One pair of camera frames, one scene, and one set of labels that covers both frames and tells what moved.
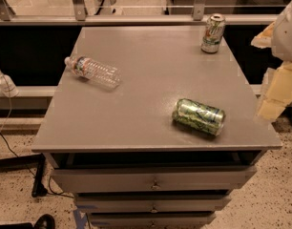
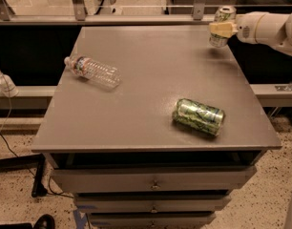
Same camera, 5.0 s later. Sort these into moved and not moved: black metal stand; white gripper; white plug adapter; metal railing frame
Moved: white gripper
Not moved: black metal stand; metal railing frame; white plug adapter
